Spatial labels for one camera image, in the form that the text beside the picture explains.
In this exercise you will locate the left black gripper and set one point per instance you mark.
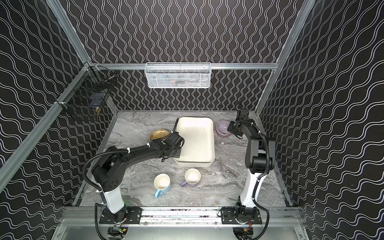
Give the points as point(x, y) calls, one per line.
point(177, 142)

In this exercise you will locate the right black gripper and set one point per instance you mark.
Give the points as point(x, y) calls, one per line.
point(236, 128)

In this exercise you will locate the lavender bowl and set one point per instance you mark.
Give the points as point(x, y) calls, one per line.
point(222, 129)

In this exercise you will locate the amber glass plate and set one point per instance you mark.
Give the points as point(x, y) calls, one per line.
point(158, 134)

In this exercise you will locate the light blue mug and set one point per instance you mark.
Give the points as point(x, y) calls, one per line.
point(162, 183)

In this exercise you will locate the lavender mug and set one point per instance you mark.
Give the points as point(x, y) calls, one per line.
point(192, 178)

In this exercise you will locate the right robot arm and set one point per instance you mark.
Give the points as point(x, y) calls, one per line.
point(259, 160)

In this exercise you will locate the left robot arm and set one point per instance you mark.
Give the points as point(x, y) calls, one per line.
point(105, 171)

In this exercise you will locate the white plastic bin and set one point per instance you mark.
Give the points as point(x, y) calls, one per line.
point(199, 147)

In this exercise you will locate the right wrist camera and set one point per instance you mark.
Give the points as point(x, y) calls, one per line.
point(242, 114)

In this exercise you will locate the white wire mesh basket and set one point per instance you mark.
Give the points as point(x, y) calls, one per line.
point(178, 75)

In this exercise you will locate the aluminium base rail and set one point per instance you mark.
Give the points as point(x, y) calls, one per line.
point(180, 217)

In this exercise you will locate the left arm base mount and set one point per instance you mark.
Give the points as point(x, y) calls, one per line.
point(127, 215)

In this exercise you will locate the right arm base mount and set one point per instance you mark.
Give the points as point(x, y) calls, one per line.
point(240, 216)

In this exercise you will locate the black wire basket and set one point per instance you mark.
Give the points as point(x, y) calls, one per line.
point(87, 101)

